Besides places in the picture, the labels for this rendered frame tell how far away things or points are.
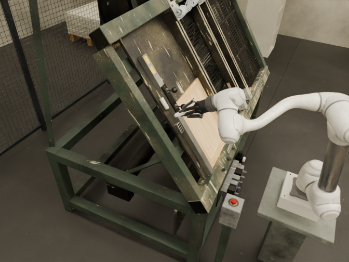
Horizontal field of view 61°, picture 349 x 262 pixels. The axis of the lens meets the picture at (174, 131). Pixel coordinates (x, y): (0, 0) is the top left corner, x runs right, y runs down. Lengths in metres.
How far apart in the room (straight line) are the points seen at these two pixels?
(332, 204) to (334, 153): 0.37
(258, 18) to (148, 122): 4.55
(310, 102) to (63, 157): 1.83
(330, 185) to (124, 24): 1.46
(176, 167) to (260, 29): 4.54
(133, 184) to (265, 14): 4.48
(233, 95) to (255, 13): 4.54
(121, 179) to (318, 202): 1.32
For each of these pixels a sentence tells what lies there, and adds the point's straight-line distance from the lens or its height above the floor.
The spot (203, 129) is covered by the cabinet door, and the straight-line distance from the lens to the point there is 2.20.
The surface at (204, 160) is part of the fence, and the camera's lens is 2.08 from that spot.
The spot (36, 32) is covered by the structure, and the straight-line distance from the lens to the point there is 1.97.
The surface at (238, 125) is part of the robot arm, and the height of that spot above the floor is 1.58.
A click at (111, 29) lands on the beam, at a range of 1.65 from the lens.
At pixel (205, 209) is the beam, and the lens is 2.02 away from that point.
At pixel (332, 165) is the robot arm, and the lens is 1.80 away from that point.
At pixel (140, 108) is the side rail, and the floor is 1.50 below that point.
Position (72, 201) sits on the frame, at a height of 0.18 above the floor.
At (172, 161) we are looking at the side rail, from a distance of 1.83.
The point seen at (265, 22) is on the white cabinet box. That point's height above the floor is 0.65.
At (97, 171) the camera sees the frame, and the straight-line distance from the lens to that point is 2.34.
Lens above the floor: 2.46
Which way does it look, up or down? 39 degrees down
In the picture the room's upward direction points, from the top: 2 degrees clockwise
